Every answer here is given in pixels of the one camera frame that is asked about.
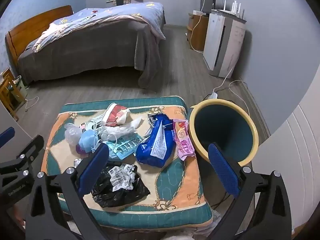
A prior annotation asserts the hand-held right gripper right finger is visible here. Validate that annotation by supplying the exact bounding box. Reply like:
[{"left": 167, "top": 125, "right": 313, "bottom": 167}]
[{"left": 207, "top": 142, "right": 293, "bottom": 240}]

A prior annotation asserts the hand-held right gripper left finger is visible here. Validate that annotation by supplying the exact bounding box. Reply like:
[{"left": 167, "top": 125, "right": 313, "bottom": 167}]
[{"left": 25, "top": 142, "right": 110, "bottom": 240}]

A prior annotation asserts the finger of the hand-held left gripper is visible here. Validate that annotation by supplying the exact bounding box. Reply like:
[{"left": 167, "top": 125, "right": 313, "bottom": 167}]
[
  {"left": 0, "top": 134, "right": 45, "bottom": 180},
  {"left": 0, "top": 127, "right": 15, "bottom": 148}
]

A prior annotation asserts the black plastic bag white label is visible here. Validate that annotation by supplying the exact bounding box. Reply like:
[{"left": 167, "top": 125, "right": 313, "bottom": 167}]
[{"left": 91, "top": 163, "right": 150, "bottom": 208}]

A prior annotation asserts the teal blister pack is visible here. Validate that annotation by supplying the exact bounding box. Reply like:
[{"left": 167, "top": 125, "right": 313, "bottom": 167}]
[{"left": 104, "top": 133, "right": 143, "bottom": 159}]

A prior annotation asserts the white tissue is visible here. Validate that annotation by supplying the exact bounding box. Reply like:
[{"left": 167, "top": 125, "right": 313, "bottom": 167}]
[{"left": 100, "top": 117, "right": 145, "bottom": 141}]

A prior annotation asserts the yellow rimmed teal bin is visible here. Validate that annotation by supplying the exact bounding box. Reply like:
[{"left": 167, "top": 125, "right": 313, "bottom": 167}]
[{"left": 189, "top": 99, "right": 259, "bottom": 167}]

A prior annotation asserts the blue face mask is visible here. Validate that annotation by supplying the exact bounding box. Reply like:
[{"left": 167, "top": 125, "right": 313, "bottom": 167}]
[{"left": 79, "top": 130, "right": 101, "bottom": 153}]

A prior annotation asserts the clear crumpled plastic cup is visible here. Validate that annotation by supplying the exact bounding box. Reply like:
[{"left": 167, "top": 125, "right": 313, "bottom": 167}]
[{"left": 64, "top": 123, "right": 83, "bottom": 146}]

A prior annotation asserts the wooden chair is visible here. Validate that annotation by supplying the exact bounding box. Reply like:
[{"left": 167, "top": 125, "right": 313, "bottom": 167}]
[{"left": 0, "top": 69, "right": 25, "bottom": 121}]

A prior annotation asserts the white barcode packet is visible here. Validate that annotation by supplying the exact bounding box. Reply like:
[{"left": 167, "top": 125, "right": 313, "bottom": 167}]
[{"left": 80, "top": 118, "right": 104, "bottom": 132}]

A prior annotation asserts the printed teal orange cushion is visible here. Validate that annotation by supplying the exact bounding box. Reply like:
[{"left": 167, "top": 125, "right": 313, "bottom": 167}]
[{"left": 41, "top": 95, "right": 213, "bottom": 228}]

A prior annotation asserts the green bucket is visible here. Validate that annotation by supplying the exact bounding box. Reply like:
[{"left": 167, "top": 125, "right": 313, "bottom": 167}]
[{"left": 12, "top": 76, "right": 29, "bottom": 98}]

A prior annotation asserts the pink plastic packet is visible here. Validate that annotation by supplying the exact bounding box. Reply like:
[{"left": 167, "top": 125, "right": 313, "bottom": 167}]
[{"left": 173, "top": 119, "right": 196, "bottom": 161}]

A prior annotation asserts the red and white packet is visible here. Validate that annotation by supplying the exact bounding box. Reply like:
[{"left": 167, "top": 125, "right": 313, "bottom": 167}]
[{"left": 101, "top": 102, "right": 130, "bottom": 127}]

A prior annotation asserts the blue plastic packet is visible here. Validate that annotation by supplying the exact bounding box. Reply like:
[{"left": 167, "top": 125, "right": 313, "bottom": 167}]
[{"left": 136, "top": 113, "right": 175, "bottom": 167}]

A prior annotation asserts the wooden bed headboard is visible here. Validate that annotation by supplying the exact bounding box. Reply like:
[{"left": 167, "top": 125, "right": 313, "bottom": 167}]
[{"left": 5, "top": 5, "right": 74, "bottom": 63}]

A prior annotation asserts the bed with grey blanket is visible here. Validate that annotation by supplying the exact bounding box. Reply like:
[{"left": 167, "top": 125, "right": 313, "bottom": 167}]
[{"left": 17, "top": 10, "right": 167, "bottom": 89}]

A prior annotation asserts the white air purifier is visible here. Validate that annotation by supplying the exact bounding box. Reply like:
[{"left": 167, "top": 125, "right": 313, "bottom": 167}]
[{"left": 203, "top": 9, "right": 247, "bottom": 78}]

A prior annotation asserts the wooden cabinet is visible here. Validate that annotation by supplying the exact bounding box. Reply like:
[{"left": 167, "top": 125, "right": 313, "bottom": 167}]
[{"left": 187, "top": 11, "right": 209, "bottom": 52}]

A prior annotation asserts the blue printed quilt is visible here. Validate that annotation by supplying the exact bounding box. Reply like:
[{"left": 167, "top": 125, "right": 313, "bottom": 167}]
[{"left": 32, "top": 2, "right": 166, "bottom": 53}]

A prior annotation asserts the white router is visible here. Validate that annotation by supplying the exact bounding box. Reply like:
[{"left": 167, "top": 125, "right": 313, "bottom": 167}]
[{"left": 216, "top": 0, "right": 245, "bottom": 18}]

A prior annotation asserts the thin white floor cable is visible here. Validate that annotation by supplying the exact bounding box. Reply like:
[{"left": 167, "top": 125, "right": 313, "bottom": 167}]
[{"left": 24, "top": 96, "right": 39, "bottom": 109}]

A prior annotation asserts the white looped floor cable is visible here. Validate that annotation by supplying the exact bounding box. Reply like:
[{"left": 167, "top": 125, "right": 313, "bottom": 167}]
[{"left": 229, "top": 80, "right": 251, "bottom": 117}]

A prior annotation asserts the white power strip cable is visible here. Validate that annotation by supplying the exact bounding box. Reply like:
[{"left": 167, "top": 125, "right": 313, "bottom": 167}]
[{"left": 213, "top": 55, "right": 238, "bottom": 94}]

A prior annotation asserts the white cable by cabinet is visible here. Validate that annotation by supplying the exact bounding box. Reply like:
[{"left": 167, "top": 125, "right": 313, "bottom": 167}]
[{"left": 190, "top": 0, "right": 232, "bottom": 53}]

